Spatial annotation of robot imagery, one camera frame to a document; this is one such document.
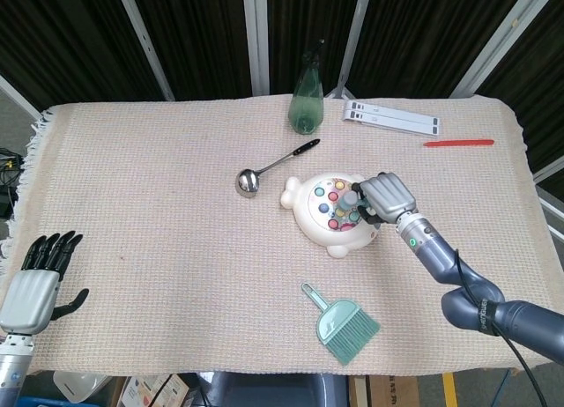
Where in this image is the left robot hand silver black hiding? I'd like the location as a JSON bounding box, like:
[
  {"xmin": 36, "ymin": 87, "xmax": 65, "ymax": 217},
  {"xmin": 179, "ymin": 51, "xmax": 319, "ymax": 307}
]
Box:
[{"xmin": 0, "ymin": 230, "xmax": 90, "ymax": 337}]

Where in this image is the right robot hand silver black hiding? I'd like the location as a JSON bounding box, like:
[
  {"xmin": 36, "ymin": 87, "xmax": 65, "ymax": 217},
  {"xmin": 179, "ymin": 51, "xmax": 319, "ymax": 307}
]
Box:
[{"xmin": 351, "ymin": 172, "xmax": 419, "ymax": 226}]

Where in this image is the teal toy mallet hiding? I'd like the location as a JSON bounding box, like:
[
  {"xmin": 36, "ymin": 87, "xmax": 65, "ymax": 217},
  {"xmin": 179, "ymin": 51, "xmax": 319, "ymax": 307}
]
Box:
[{"xmin": 338, "ymin": 190, "xmax": 369, "ymax": 211}]

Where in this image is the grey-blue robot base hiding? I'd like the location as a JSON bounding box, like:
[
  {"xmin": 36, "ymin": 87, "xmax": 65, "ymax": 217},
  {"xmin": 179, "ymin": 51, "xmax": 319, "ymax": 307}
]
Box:
[{"xmin": 196, "ymin": 371, "xmax": 352, "ymax": 407}]

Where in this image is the white whack-a-mole toy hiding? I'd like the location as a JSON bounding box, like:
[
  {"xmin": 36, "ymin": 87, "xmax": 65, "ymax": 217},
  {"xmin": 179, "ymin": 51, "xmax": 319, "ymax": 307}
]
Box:
[{"xmin": 280, "ymin": 172, "xmax": 381, "ymax": 259}]

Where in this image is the white folding laptop stand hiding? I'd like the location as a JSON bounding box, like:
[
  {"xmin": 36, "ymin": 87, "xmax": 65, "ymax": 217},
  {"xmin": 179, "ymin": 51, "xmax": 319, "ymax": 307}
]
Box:
[{"xmin": 342, "ymin": 100, "xmax": 442, "ymax": 137}]

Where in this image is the red flat plastic stick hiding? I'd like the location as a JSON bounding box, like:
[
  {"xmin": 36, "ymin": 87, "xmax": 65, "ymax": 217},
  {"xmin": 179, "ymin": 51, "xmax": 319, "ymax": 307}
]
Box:
[{"xmin": 422, "ymin": 138, "xmax": 495, "ymax": 149}]

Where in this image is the white plastic container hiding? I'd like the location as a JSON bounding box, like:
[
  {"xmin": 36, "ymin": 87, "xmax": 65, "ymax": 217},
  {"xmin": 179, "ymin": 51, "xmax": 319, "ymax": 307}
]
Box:
[{"xmin": 52, "ymin": 370, "xmax": 114, "ymax": 404}]

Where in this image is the blue plastic bin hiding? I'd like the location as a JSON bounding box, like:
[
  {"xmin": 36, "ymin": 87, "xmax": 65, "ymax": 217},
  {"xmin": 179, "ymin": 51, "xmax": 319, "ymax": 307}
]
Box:
[{"xmin": 15, "ymin": 396, "xmax": 67, "ymax": 407}]

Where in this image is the green spray bottle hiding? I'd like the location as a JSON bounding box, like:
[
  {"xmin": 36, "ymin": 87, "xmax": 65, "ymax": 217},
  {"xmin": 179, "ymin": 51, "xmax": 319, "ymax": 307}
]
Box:
[{"xmin": 287, "ymin": 39, "xmax": 326, "ymax": 135}]

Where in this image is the teal hand brush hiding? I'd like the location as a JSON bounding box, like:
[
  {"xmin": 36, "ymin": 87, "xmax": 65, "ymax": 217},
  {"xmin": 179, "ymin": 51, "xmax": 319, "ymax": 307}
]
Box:
[{"xmin": 301, "ymin": 282, "xmax": 381, "ymax": 366}]

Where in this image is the printed cardboard box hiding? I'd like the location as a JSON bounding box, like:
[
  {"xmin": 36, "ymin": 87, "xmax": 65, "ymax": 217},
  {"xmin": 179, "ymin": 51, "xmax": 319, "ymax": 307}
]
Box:
[{"xmin": 115, "ymin": 374, "xmax": 195, "ymax": 407}]

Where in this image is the beige woven table cloth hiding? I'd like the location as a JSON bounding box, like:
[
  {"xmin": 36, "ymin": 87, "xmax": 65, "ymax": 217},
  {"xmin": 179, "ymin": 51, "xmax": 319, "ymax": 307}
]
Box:
[{"xmin": 0, "ymin": 92, "xmax": 559, "ymax": 377}]

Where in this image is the brown cardboard box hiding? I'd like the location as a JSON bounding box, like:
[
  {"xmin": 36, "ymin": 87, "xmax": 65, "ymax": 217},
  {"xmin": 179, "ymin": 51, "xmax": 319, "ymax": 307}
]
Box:
[{"xmin": 349, "ymin": 374, "xmax": 419, "ymax": 407}]

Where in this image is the bundle of cables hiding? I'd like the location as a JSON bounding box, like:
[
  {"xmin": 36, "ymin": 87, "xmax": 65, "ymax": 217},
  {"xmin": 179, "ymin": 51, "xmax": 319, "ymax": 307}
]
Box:
[{"xmin": 0, "ymin": 146, "xmax": 23, "ymax": 218}]

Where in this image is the steel ladle black handle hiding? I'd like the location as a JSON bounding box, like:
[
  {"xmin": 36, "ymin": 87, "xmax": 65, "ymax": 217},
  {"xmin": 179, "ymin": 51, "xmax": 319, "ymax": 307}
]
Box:
[{"xmin": 235, "ymin": 138, "xmax": 322, "ymax": 200}]

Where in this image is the white aluminium frame post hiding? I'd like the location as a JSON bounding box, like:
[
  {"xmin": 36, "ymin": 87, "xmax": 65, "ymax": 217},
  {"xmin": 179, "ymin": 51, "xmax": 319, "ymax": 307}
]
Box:
[
  {"xmin": 537, "ymin": 189, "xmax": 564, "ymax": 239},
  {"xmin": 241, "ymin": 0, "xmax": 271, "ymax": 96},
  {"xmin": 451, "ymin": 0, "xmax": 552, "ymax": 99},
  {"xmin": 115, "ymin": 0, "xmax": 176, "ymax": 102},
  {"xmin": 325, "ymin": 0, "xmax": 375, "ymax": 100},
  {"xmin": 532, "ymin": 158, "xmax": 564, "ymax": 183},
  {"xmin": 0, "ymin": 74, "xmax": 43, "ymax": 120}
]

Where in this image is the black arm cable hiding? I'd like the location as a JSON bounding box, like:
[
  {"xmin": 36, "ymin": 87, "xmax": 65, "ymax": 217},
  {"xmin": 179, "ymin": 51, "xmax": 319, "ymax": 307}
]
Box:
[{"xmin": 453, "ymin": 248, "xmax": 548, "ymax": 407}]

